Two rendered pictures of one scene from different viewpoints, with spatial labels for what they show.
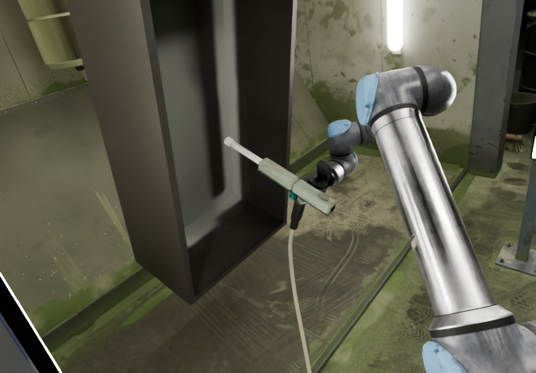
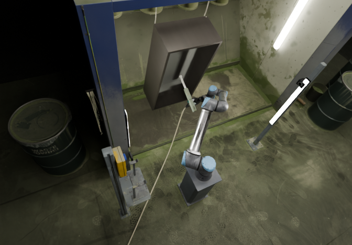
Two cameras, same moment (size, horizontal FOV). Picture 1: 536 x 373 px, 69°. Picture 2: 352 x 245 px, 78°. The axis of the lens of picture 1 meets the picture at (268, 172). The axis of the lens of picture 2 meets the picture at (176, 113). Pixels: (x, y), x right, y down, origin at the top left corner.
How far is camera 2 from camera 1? 151 cm
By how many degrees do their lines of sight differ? 27
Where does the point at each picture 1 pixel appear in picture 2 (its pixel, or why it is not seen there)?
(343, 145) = (210, 93)
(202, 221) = (166, 85)
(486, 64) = (299, 76)
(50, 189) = (125, 47)
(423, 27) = (289, 47)
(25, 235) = not seen: hidden behind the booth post
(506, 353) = (192, 158)
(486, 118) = (287, 93)
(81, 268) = (127, 77)
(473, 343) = (189, 154)
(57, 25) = not seen: outside the picture
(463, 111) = (283, 86)
